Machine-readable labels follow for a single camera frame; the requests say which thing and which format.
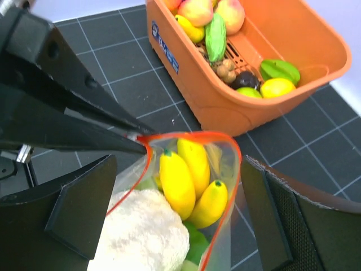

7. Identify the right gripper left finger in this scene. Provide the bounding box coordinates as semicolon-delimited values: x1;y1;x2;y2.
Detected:
1;155;117;270

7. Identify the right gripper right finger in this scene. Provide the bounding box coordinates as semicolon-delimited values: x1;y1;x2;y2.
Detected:
241;155;360;270

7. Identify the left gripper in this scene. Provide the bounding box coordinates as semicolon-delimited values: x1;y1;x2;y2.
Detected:
1;3;155;134

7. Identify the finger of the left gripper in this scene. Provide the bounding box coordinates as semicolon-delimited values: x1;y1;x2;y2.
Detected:
1;85;147;154

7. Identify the cauliflower toy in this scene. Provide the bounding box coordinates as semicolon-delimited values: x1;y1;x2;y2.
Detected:
87;189;190;270

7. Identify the red zipper clear bag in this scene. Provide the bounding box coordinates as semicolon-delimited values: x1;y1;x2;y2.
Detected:
93;132;241;270

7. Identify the green bell pepper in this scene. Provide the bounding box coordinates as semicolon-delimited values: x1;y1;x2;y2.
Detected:
181;221;209;270

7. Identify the black grid mat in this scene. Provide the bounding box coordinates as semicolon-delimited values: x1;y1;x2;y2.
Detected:
28;4;361;271

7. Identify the peach upper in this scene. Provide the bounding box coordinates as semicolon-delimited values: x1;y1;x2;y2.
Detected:
163;0;182;11

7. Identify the peach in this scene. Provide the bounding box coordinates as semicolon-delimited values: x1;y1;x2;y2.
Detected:
163;0;182;11
178;0;213;27
215;0;245;36

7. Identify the small yellow banana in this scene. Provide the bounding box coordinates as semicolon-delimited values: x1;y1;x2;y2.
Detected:
175;15;205;43

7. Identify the yellow lemon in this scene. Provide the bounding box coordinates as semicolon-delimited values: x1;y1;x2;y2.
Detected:
260;78;296;99

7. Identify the green lime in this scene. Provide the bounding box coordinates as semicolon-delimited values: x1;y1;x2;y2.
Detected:
236;86;262;99

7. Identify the peach front left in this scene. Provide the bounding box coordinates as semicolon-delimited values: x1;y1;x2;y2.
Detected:
178;0;213;27

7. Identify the dark purple fruit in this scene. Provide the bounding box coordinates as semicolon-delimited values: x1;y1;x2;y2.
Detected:
230;71;261;90

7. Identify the green cucumber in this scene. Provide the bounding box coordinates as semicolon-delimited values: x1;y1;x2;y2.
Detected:
205;13;226;63

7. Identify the green star fruit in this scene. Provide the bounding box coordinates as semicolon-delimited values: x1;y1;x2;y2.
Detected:
259;59;301;86

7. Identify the brown nuts pile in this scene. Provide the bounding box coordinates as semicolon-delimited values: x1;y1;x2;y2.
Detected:
196;45;236;85

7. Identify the orange plastic bin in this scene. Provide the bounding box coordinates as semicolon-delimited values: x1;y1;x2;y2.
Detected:
146;1;351;136

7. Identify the peach middle left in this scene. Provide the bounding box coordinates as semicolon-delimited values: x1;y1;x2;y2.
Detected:
215;0;245;36

